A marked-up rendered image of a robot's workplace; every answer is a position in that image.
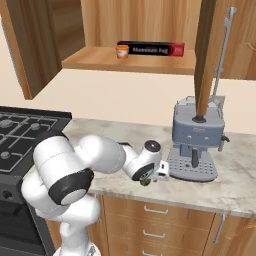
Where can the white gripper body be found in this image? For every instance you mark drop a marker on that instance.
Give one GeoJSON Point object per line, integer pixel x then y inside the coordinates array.
{"type": "Point", "coordinates": [161, 177]}

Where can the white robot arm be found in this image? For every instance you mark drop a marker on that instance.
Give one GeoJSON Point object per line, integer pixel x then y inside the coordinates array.
{"type": "Point", "coordinates": [66, 166]}

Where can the black gas stove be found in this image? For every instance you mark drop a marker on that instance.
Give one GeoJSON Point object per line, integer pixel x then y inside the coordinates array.
{"type": "Point", "coordinates": [16, 133]}

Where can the dark green avocado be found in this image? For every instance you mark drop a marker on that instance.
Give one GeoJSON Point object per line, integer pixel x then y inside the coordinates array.
{"type": "Point", "coordinates": [144, 182]}

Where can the blue-grey coffee machine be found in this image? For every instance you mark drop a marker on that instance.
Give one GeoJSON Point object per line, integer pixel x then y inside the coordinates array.
{"type": "Point", "coordinates": [196, 133]}

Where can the black red foil box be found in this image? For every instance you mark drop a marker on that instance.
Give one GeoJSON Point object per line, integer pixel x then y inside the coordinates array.
{"type": "Point", "coordinates": [150, 49]}

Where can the black stove knob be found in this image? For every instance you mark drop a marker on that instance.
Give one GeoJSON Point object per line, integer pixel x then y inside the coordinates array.
{"type": "Point", "coordinates": [6, 194]}

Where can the wooden wall cabinet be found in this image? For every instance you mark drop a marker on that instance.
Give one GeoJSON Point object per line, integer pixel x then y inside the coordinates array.
{"type": "Point", "coordinates": [133, 40]}

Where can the wooden drawer front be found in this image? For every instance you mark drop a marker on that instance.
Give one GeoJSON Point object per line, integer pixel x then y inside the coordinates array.
{"type": "Point", "coordinates": [180, 250]}
{"type": "Point", "coordinates": [186, 233]}
{"type": "Point", "coordinates": [186, 213]}

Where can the orange jam jar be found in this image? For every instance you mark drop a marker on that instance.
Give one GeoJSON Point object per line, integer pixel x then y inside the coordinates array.
{"type": "Point", "coordinates": [122, 52]}

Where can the wooden wall cabinet door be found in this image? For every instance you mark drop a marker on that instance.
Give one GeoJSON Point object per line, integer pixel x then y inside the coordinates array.
{"type": "Point", "coordinates": [238, 36]}

